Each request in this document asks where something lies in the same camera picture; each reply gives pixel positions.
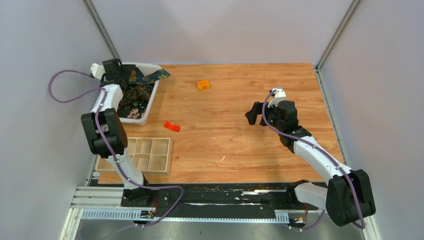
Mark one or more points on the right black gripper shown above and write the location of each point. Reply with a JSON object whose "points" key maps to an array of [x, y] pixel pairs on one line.
{"points": [[251, 115]]}

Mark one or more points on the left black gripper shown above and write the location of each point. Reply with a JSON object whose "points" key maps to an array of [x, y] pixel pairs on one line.
{"points": [[123, 74]]}

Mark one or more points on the navy yellow floral tie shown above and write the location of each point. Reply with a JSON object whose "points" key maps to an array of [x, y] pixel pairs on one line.
{"points": [[137, 77]]}

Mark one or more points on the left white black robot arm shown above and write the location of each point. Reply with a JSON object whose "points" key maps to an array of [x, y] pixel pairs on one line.
{"points": [[106, 136]]}

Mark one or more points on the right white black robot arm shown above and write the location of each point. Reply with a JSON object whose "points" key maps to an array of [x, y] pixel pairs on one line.
{"points": [[348, 197]]}

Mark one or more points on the dark brown patterned tie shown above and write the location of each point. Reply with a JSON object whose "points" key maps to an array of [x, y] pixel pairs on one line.
{"points": [[136, 96]]}

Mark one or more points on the white plastic bin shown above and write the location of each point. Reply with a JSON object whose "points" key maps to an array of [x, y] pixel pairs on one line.
{"points": [[146, 69]]}

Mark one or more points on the dark pink floral tie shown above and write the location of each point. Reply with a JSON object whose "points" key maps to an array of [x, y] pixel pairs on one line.
{"points": [[134, 113]]}

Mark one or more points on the orange cube toy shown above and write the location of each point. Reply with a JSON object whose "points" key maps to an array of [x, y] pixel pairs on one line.
{"points": [[203, 85]]}

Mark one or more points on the red plastic clip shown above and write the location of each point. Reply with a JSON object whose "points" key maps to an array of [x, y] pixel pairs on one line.
{"points": [[172, 127]]}

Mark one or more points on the wooden compartment tray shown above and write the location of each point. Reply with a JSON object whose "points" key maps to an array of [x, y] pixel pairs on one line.
{"points": [[151, 155]]}

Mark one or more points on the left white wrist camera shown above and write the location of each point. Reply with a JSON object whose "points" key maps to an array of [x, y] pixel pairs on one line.
{"points": [[97, 71]]}

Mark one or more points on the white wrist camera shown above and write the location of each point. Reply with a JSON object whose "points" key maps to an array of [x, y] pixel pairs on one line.
{"points": [[277, 95], [97, 71]]}

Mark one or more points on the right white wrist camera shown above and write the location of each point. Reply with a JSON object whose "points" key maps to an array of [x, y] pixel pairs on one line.
{"points": [[277, 95]]}

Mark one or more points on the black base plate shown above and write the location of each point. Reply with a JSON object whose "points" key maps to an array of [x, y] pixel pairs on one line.
{"points": [[214, 201]]}

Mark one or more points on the aluminium rail frame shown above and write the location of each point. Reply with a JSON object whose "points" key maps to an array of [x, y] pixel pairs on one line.
{"points": [[93, 205]]}

